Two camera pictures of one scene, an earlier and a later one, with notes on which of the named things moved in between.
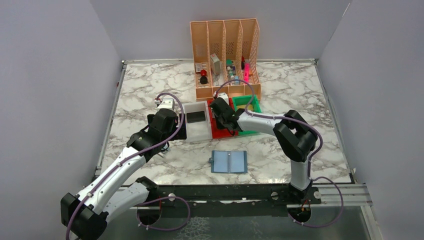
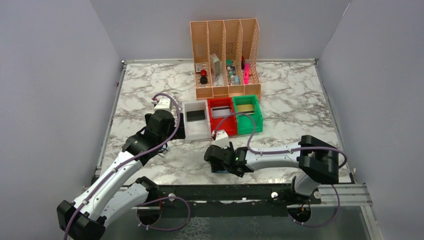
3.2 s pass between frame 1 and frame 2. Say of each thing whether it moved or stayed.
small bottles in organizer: stayed
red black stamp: stayed
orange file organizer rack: stayed
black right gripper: moved
